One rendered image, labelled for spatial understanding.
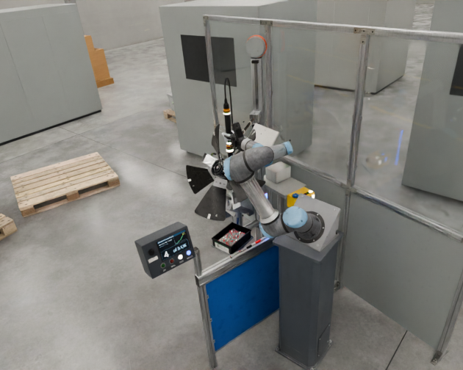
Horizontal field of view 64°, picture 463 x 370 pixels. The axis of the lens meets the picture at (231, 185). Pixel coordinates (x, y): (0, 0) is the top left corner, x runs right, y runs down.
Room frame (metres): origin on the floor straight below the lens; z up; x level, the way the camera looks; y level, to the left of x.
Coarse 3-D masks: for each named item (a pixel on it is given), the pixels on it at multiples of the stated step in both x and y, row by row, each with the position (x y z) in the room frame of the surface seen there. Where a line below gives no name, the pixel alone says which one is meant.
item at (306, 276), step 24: (288, 240) 1.71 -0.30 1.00; (336, 240) 1.67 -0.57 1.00; (288, 264) 1.65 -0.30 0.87; (312, 264) 1.55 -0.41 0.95; (288, 288) 1.65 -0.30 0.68; (312, 288) 1.55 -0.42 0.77; (288, 312) 1.65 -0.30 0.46; (312, 312) 1.55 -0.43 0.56; (288, 336) 1.65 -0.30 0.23; (312, 336) 1.55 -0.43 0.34; (312, 360) 1.55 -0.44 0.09
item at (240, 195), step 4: (232, 180) 2.15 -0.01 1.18; (256, 180) 2.12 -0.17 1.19; (260, 180) 2.11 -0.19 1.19; (232, 184) 2.11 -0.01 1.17; (236, 184) 2.11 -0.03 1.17; (260, 184) 2.06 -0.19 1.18; (232, 188) 2.08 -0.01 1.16; (236, 188) 2.08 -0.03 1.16; (240, 188) 2.07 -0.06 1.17; (236, 192) 2.04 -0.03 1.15; (240, 192) 2.03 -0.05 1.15; (244, 192) 2.03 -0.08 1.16; (236, 196) 2.02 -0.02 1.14; (240, 196) 2.01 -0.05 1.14; (244, 196) 2.00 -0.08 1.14; (240, 200) 1.98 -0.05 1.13
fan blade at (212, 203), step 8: (208, 192) 2.21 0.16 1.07; (216, 192) 2.20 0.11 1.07; (224, 192) 2.20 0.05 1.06; (208, 200) 2.17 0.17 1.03; (216, 200) 2.16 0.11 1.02; (224, 200) 2.17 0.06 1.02; (200, 208) 2.15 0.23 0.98; (208, 208) 2.14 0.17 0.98; (216, 208) 2.13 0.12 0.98; (224, 208) 2.13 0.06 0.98; (224, 216) 2.09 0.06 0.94
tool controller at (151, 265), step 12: (168, 228) 1.59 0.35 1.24; (180, 228) 1.56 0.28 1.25; (144, 240) 1.50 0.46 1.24; (156, 240) 1.48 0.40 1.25; (168, 240) 1.51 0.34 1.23; (180, 240) 1.54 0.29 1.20; (144, 252) 1.43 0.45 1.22; (156, 252) 1.46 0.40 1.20; (180, 252) 1.51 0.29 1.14; (192, 252) 1.54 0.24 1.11; (144, 264) 1.46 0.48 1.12; (156, 264) 1.43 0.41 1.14; (168, 264) 1.46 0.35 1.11; (180, 264) 1.49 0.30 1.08; (156, 276) 1.41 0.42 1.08
